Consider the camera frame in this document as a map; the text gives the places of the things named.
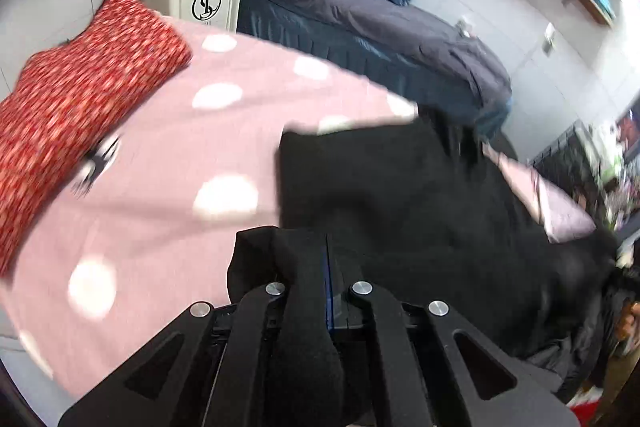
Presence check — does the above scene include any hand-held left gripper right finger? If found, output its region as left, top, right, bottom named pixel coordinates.
left=325, top=234, right=583, bottom=427

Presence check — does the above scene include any white wall socket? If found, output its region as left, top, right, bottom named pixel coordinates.
left=541, top=22, right=557, bottom=58

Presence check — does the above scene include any dark grey cloth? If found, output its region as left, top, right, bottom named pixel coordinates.
left=525, top=279, right=633, bottom=400

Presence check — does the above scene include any red patterned pillow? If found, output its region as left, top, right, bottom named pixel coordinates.
left=0, top=0, right=195, bottom=278

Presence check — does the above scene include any black shelf rack with goods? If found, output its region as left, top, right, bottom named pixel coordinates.
left=530, top=104, right=640, bottom=233

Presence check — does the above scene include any blue skirted bed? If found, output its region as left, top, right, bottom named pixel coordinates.
left=236, top=0, right=513, bottom=140

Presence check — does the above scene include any pink polka-dot blanket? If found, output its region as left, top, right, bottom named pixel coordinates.
left=7, top=19, right=421, bottom=400

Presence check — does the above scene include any grey duvet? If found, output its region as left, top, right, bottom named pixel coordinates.
left=260, top=0, right=513, bottom=128

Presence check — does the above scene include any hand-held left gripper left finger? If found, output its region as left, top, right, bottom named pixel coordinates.
left=58, top=282, right=301, bottom=427

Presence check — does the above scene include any black long-sleeved garment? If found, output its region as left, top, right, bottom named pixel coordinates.
left=226, top=106, right=623, bottom=427

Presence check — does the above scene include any mauve bed sheet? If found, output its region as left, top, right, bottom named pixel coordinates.
left=482, top=144, right=598, bottom=244

